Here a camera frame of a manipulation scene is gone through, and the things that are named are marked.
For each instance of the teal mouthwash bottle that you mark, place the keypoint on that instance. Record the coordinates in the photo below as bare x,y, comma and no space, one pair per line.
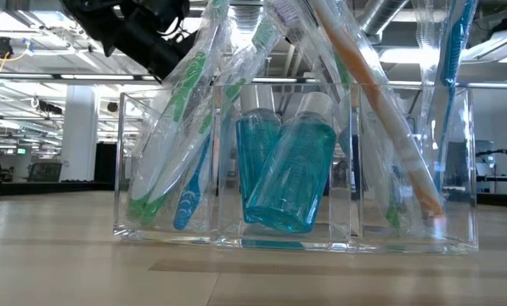
255,140

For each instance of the teal toothpaste tube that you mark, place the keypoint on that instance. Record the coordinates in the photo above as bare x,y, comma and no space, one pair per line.
295,178

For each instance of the blue toothbrush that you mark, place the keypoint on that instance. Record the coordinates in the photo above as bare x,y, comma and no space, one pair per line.
454,42
187,208

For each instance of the green toothbrush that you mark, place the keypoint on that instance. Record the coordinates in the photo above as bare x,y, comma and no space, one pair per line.
263,36
393,217
185,85

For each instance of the orange toothbrush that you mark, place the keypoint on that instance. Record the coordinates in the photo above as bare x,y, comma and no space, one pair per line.
416,174

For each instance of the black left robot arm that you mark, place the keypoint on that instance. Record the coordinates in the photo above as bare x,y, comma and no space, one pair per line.
138,42

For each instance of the clear acrylic organizer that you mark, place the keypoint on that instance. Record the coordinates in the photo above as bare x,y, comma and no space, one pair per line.
346,244

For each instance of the black cabinet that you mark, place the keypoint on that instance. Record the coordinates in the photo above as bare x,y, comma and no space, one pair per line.
105,163

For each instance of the white pillar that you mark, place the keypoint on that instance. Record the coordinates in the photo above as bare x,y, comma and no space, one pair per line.
79,140

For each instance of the white ceiling light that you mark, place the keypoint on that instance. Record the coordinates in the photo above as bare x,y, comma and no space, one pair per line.
410,54

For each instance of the black ceiling device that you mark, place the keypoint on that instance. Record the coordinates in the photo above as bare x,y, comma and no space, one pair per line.
49,107

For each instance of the dark computer monitor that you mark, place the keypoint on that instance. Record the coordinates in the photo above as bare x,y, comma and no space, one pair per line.
45,172

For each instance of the green exit sign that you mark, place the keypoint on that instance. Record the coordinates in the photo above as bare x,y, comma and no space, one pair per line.
21,151

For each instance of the silver ceiling duct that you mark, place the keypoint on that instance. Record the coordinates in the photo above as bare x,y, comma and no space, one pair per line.
380,13

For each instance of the black ceiling camera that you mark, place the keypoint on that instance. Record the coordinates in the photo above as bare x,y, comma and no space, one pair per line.
1,47

